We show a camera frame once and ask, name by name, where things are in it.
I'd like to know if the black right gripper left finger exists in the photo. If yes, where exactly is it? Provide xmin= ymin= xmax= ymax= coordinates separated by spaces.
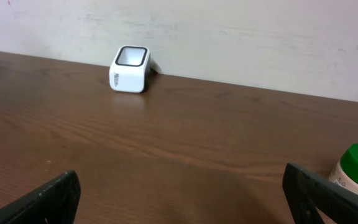
xmin=0 ymin=170 xmax=81 ymax=224

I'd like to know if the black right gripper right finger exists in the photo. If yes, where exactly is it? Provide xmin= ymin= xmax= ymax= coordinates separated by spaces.
xmin=282 ymin=163 xmax=358 ymax=224

